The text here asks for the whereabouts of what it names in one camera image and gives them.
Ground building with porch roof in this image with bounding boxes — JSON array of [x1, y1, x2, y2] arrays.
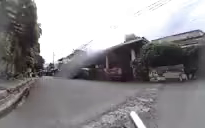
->
[[58, 36, 150, 83]]

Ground grey asphalt road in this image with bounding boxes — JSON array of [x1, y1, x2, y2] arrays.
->
[[0, 75, 205, 128]]

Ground pole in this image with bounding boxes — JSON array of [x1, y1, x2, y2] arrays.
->
[[51, 51, 56, 69]]

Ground green bush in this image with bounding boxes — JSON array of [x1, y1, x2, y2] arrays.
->
[[133, 40, 199, 82]]

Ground robot's own part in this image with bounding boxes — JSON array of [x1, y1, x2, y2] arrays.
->
[[129, 110, 147, 128]]

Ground row of trees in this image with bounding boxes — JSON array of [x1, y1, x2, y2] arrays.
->
[[0, 0, 46, 81]]

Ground grey-roofed building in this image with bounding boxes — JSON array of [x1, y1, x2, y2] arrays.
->
[[151, 24, 205, 80]]

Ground raised pavement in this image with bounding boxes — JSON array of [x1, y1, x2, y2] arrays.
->
[[0, 77, 36, 108]]

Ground grey concrete kerb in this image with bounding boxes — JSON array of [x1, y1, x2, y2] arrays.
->
[[0, 78, 38, 124]]

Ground overhead wires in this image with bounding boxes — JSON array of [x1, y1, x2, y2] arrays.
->
[[77, 0, 204, 51]]

